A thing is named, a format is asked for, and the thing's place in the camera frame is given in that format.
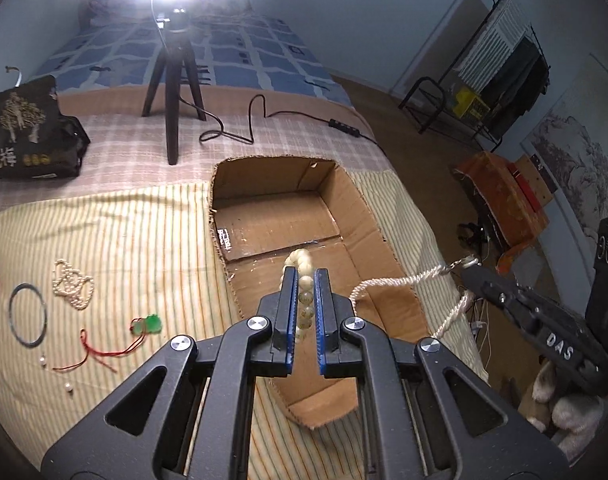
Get orange cloth covered stool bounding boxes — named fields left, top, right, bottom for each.
left=451, top=151, right=549, bottom=273

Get small pearl necklace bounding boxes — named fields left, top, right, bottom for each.
left=51, top=259, right=96, bottom=311

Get black power cable with switch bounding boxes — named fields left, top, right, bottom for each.
left=199, top=94, right=387, bottom=153

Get black tripod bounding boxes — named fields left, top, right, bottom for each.
left=141, top=7, right=208, bottom=167

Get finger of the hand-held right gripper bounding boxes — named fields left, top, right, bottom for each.
left=458, top=265, right=534, bottom=322

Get dark thin bangle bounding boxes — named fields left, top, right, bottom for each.
left=9, top=283, right=48, bottom=347

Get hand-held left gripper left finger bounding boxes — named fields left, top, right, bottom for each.
left=41, top=267, right=299, bottom=480

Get cream bead bracelet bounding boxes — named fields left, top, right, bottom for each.
left=282, top=248, right=317, bottom=346

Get pink plaid blanket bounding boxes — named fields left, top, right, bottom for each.
left=0, top=97, right=389, bottom=218

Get dark hanging clothes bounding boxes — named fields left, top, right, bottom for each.
left=484, top=35, right=552, bottom=141

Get striped white towel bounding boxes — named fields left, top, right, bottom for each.
left=458, top=0, right=527, bottom=93

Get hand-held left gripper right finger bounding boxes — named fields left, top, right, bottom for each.
left=314, top=267, right=569, bottom=480

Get patterned pillow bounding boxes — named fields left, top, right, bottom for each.
left=79, top=0, right=155, bottom=28

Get cardboard piece with red strip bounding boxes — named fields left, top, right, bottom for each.
left=508, top=155, right=559, bottom=211

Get beige plush toy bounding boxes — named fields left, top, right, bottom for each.
left=521, top=360, right=608, bottom=461

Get green pendant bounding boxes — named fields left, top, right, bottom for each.
left=52, top=313, right=165, bottom=373

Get black clothes rack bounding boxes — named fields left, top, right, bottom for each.
left=399, top=0, right=552, bottom=153

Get yellow box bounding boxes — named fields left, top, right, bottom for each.
left=451, top=85, right=489, bottom=121

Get landscape wall scroll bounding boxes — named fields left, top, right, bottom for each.
left=521, top=55, right=608, bottom=256

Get cardboard box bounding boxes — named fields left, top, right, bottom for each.
left=207, top=156, right=429, bottom=429

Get twisted white pearl necklace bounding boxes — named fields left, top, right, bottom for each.
left=349, top=256, right=479, bottom=341

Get black printed snack bag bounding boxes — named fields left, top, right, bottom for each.
left=0, top=75, right=91, bottom=182

